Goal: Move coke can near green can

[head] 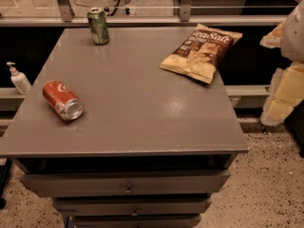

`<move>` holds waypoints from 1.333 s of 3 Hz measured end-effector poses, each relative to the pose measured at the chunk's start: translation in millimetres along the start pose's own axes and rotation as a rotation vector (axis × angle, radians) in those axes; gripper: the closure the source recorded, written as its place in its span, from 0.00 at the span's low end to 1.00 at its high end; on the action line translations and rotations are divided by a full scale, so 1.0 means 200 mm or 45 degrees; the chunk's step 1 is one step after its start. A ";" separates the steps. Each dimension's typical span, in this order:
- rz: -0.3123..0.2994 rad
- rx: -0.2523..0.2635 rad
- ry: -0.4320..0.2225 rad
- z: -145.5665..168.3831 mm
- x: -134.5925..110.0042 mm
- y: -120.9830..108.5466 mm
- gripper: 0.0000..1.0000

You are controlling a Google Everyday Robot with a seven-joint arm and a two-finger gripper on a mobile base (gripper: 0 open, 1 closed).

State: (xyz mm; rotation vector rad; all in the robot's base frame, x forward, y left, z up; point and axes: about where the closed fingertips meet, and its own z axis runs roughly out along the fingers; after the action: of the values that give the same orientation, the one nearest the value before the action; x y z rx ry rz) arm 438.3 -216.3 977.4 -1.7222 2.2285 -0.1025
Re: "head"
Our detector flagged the grey drawer cabinet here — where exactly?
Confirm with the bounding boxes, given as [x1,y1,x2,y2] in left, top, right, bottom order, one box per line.
[0,28,247,228]

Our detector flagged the metal railing frame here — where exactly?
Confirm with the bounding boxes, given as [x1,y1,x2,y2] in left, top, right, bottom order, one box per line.
[0,0,301,28]

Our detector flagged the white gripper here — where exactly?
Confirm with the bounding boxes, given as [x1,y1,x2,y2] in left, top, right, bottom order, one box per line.
[260,0,304,126]

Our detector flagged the red coke can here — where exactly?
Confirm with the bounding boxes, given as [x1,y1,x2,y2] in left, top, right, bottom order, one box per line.
[43,80,84,121]

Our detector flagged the white pump sanitizer bottle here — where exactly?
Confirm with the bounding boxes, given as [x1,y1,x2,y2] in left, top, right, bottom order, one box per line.
[7,62,31,95]

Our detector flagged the drawer knob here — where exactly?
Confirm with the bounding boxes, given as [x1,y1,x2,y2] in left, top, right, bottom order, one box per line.
[124,184,134,196]
[131,209,139,217]

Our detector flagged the green soda can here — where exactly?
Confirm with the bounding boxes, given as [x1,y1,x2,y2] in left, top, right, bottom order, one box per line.
[87,8,109,45]

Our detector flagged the sea salt chip bag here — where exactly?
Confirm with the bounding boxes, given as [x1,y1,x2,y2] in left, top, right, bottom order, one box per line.
[160,24,242,84]

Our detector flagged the top drawer knob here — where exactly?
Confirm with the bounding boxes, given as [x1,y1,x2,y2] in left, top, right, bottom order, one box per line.
[124,184,134,196]

